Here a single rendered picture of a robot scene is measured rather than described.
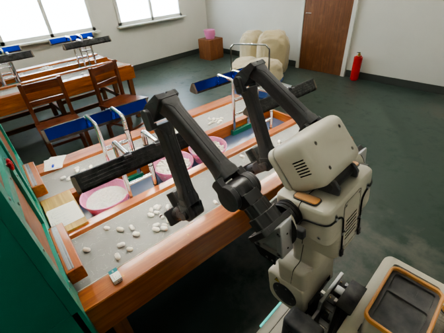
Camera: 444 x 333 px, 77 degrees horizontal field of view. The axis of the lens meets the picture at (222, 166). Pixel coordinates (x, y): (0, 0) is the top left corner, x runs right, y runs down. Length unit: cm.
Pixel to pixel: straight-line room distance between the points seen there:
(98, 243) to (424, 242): 224
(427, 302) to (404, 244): 146
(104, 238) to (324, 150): 109
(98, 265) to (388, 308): 108
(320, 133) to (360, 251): 168
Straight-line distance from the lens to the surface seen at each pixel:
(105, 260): 137
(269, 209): 73
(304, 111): 107
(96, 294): 125
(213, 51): 712
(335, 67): 595
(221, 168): 76
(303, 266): 104
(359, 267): 227
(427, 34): 544
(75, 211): 162
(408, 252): 250
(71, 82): 397
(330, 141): 79
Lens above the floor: 174
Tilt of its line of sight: 35 degrees down
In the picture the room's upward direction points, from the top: 4 degrees counter-clockwise
